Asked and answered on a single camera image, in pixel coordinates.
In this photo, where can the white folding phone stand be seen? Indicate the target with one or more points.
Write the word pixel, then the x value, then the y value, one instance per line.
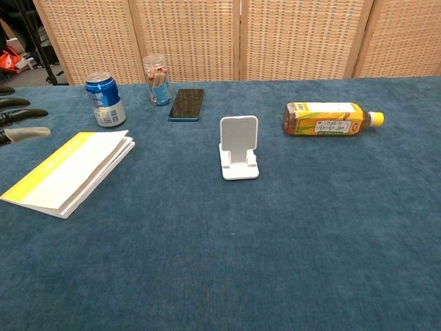
pixel 239 145

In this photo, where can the blue table cloth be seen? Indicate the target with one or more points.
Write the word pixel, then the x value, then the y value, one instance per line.
pixel 241 241

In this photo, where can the black tripod stand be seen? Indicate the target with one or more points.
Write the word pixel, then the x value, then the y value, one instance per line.
pixel 38 45

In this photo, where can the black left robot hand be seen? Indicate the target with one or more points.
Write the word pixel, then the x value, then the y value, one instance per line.
pixel 20 133

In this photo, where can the white notebook with yellow cover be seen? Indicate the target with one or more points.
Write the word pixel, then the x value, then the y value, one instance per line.
pixel 69 172

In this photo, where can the clear jar of sticks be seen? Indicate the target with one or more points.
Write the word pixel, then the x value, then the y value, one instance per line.
pixel 157 86

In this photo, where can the yellow capped tea bottle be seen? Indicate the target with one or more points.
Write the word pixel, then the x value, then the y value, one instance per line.
pixel 324 119

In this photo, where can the orange bag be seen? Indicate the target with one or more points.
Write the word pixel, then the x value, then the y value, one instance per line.
pixel 8 60

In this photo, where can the black smartphone with teal edge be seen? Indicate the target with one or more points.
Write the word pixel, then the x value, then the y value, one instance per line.
pixel 186 103

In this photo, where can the woven rattan folding screen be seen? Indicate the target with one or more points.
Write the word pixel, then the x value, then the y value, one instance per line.
pixel 241 38

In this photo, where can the blue and white drink can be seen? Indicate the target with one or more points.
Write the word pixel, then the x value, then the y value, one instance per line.
pixel 105 103

